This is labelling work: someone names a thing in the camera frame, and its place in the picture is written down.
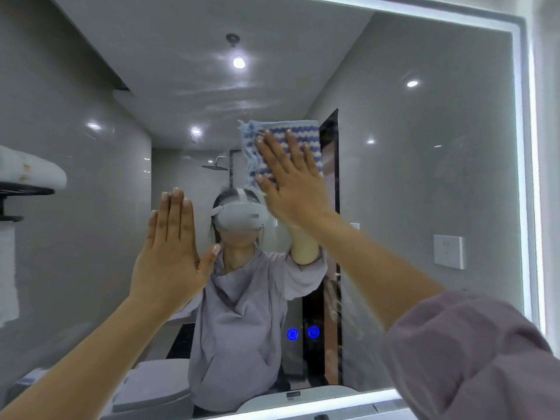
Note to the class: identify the person's left forearm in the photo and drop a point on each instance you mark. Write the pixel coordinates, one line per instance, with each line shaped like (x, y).
(87, 363)

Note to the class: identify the folded white towel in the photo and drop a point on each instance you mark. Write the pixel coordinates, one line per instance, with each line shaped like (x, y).
(30, 168)

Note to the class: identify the person's right forearm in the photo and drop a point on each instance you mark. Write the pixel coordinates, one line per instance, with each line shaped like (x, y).
(363, 266)

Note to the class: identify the square shower head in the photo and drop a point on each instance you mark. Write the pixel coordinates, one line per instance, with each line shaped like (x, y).
(215, 166)

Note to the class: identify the person's right little finger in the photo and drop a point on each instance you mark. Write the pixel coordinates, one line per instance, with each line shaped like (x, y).
(313, 161)

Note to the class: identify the person's right thumb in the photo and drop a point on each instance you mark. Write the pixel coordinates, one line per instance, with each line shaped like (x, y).
(267, 187)

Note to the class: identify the black towel shelf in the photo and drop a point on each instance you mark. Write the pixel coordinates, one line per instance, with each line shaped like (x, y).
(22, 190)

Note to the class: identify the white wall socket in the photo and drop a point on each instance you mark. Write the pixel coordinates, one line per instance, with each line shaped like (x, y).
(449, 251)

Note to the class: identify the round blue touch button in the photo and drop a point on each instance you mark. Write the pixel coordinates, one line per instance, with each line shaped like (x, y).
(292, 334)

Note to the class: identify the hanging white towel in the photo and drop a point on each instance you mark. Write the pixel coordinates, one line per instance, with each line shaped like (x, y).
(8, 275)

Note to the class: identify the person's right middle finger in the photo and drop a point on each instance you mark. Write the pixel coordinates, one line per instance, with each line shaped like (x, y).
(282, 153)

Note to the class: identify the person's left middle finger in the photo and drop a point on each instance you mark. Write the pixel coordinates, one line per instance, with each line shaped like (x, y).
(176, 218)

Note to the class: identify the person's left thumb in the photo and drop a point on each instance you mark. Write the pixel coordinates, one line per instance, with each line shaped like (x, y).
(209, 264)

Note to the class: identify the person's right hand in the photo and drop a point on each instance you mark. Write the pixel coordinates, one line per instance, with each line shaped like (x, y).
(299, 194)

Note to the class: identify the blue white striped cleaning cloth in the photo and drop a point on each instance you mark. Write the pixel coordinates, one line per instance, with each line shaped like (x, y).
(302, 129)

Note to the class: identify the person's left hand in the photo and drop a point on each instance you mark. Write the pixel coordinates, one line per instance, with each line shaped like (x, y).
(168, 275)

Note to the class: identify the person's left little finger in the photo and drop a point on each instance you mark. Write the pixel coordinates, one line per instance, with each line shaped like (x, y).
(153, 231)

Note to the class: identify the lit-edge wall mirror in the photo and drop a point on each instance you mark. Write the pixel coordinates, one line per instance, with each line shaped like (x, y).
(437, 126)

